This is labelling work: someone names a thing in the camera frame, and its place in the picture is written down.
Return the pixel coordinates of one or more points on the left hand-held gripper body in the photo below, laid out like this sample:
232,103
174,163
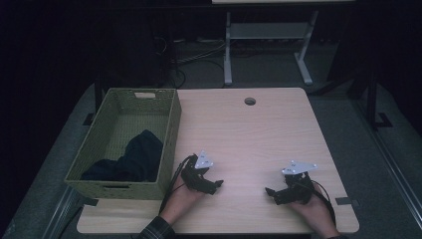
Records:
195,177

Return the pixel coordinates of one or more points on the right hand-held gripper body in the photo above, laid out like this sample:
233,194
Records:
298,192

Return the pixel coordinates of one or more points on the dark navy printed garment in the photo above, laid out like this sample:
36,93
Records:
139,159

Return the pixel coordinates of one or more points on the green woven basket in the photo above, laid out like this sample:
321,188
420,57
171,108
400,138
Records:
139,99

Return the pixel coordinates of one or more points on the person's right hand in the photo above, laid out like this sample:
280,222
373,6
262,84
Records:
315,212

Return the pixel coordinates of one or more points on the person's left hand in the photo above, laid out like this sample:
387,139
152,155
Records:
180,204

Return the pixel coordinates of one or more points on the grey tape strip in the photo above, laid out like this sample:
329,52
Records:
345,201

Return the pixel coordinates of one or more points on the black metal stand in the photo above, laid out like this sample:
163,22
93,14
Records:
371,99

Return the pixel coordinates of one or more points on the white metal stand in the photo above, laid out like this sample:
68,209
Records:
268,30

